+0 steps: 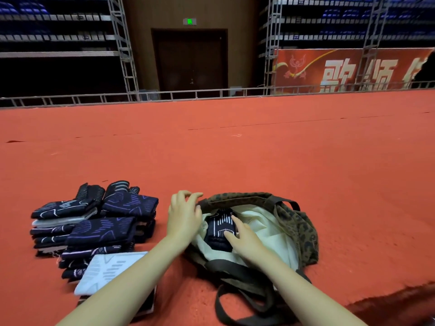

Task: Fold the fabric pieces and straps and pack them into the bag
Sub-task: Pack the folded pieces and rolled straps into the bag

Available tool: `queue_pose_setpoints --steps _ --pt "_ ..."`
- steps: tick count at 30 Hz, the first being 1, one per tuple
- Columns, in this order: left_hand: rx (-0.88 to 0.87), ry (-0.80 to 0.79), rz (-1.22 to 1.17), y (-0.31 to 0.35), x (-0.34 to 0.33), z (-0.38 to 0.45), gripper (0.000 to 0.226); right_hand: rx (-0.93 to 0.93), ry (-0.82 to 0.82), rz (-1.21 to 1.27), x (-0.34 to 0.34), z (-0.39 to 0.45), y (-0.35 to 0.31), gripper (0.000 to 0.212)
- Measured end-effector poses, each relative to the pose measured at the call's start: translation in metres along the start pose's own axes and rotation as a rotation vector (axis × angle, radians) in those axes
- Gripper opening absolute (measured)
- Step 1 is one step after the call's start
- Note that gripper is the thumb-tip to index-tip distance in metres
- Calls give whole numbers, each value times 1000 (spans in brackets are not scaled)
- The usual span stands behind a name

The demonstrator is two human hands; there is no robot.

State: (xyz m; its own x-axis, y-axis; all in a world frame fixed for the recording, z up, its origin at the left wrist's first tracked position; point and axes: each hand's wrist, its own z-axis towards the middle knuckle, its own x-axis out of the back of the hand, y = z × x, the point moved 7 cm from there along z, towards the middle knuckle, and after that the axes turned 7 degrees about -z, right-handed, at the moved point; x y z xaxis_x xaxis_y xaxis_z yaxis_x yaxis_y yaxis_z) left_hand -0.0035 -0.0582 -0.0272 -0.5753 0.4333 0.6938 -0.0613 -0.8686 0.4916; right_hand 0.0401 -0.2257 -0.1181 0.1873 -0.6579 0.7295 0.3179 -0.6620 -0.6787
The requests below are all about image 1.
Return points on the low metal truss railing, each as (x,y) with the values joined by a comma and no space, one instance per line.
(204,93)

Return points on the white patterned folded cloth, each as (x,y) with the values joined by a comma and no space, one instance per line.
(105,271)

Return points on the dark brown double door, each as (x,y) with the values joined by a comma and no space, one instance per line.
(190,61)

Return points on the person's left middle finger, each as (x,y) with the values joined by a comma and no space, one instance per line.
(184,195)

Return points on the dark patterned cloth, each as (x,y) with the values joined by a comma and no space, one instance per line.
(217,227)

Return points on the pile of dark patterned cloths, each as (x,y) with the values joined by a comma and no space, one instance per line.
(102,227)

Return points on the person's left thumb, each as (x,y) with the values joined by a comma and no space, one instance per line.
(198,213)

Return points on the red banner with white print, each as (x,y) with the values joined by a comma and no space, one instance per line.
(306,69)

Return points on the person's left hand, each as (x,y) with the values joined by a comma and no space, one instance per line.
(182,224)

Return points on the leopard print tote bag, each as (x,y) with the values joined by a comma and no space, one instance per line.
(299,230)

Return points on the person's right thumb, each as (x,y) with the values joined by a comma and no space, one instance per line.
(231,238)

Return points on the person's right forearm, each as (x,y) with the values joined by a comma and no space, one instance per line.
(306,295)

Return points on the person's left forearm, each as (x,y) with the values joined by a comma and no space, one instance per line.
(136,285)

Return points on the person's right hand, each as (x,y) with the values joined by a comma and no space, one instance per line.
(250,247)

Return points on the rows of blue bleacher seats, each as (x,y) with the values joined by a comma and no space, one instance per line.
(51,33)
(340,20)

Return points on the green exit sign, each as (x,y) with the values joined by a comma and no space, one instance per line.
(189,21)

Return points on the metal truss tower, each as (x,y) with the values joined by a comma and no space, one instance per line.
(124,47)
(272,40)
(372,40)

